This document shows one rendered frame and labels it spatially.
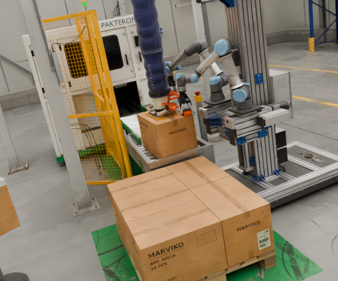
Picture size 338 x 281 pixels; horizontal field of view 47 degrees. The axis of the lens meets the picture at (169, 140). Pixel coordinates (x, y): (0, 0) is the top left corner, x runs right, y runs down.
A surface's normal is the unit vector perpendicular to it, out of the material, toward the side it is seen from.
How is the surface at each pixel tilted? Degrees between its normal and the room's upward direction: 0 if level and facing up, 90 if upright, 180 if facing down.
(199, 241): 90
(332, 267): 0
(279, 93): 90
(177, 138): 90
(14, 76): 90
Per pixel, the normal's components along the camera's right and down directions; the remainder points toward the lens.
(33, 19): 0.33, 0.26
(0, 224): 0.69, 0.12
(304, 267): -0.18, -0.93
